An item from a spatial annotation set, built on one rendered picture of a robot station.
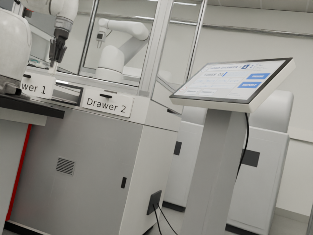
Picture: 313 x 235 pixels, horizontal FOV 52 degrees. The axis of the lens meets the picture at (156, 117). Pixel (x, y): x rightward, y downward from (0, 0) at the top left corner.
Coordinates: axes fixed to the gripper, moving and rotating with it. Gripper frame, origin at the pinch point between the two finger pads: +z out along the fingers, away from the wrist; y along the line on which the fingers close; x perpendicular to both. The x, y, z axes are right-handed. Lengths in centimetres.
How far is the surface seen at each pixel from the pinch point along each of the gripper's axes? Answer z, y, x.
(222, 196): 41, -1, 98
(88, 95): 9.2, -17.2, 14.3
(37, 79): 8.7, 10.7, 0.7
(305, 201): 68, -322, 194
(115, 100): 9.1, -17.2, 31.3
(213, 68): -17, -15, 80
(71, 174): 55, -19, 15
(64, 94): 12.1, -4.5, 7.7
